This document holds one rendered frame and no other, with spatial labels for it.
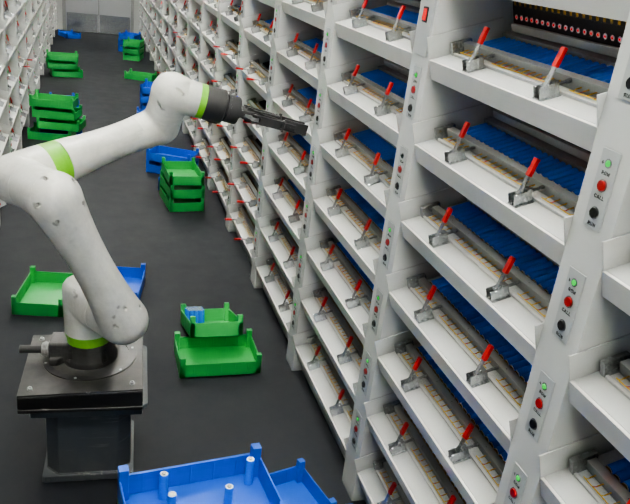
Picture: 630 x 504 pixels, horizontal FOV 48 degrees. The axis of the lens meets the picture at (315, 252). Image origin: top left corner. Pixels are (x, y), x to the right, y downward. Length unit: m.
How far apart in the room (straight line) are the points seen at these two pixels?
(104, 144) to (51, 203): 0.31
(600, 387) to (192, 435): 1.49
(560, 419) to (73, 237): 1.09
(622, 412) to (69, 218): 1.17
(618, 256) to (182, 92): 1.18
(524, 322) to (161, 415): 1.45
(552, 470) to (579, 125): 0.58
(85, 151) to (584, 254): 1.21
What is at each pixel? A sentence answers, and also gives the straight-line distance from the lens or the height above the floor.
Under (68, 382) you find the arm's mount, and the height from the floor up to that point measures 0.34.
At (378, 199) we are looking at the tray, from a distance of 1.90.
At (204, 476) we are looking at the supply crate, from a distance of 1.61.
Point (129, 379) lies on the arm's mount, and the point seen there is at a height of 0.35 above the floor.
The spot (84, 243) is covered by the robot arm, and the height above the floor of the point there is 0.79.
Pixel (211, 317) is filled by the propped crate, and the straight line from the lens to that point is 3.01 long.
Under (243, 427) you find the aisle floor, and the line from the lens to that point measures 2.43.
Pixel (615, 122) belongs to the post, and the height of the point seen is 1.29.
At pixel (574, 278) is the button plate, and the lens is 1.19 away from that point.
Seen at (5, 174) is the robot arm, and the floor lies 0.92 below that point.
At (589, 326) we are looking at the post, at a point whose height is 0.99.
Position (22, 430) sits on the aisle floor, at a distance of 2.45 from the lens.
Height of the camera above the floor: 1.47
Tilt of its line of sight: 23 degrees down
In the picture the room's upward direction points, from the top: 7 degrees clockwise
